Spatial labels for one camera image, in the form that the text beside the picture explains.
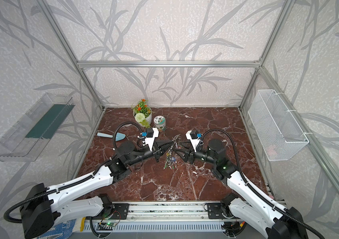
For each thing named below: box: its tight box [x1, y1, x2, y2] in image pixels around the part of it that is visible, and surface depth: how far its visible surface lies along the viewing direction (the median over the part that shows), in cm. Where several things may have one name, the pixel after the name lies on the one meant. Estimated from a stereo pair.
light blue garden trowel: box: [96, 132, 127, 142], surface depth 105 cm
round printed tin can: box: [153, 115, 167, 132], surface depth 104 cm
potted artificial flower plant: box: [132, 98, 153, 128], surface depth 101 cm
